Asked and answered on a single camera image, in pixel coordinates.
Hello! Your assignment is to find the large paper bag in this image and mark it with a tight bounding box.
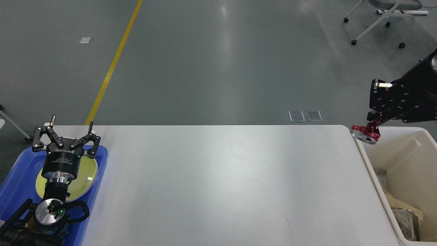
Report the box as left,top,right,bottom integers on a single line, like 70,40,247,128
381,186,423,221

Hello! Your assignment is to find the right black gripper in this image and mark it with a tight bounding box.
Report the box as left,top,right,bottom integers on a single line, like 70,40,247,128
367,58,437,126

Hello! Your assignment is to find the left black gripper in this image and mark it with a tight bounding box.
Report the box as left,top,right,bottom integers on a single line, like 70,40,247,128
32,115,102,185

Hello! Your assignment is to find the left clear floor plate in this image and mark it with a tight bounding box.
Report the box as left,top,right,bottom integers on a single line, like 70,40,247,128
288,110,306,122

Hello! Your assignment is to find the white office chair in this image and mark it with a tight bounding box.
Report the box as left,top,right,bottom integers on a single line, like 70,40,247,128
351,0,422,49

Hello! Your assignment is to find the yellow plastic plate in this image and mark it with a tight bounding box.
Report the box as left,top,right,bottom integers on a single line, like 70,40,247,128
35,156,98,202

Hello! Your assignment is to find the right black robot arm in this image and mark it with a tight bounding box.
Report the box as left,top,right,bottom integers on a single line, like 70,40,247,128
366,51,437,124

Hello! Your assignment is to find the right clear floor plate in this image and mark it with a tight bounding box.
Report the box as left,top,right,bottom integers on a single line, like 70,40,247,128
306,110,323,122

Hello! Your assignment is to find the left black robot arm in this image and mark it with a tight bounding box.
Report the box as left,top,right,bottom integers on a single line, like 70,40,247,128
1,115,100,246

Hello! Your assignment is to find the pale green plate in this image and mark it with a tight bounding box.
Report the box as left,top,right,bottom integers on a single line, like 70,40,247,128
73,157,99,202

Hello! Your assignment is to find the red foil wrapper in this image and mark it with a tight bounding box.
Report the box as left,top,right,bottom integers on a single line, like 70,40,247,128
350,117,381,145

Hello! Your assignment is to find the clear floor plate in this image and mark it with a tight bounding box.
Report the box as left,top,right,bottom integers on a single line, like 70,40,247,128
288,110,306,122
306,110,323,122

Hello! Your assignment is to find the clear plastic bag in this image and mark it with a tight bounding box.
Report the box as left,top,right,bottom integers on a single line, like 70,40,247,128
392,209,420,241

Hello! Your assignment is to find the beige plastic bin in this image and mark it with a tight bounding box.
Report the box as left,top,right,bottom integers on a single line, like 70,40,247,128
355,127,437,246

